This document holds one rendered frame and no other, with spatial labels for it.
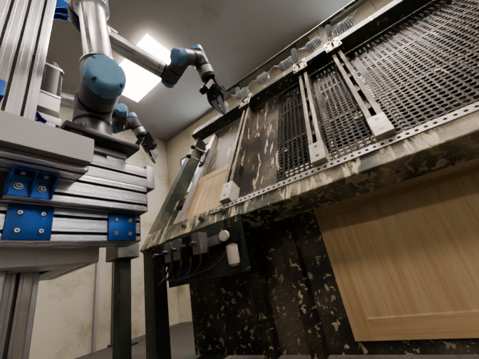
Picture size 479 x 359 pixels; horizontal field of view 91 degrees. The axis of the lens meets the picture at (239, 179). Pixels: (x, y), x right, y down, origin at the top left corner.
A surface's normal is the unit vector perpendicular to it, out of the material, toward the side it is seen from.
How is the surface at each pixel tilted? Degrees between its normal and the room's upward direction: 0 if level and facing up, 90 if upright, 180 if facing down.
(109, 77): 98
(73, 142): 90
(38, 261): 90
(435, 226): 90
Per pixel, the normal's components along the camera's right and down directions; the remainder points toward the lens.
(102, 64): 0.66, -0.28
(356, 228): -0.57, -0.22
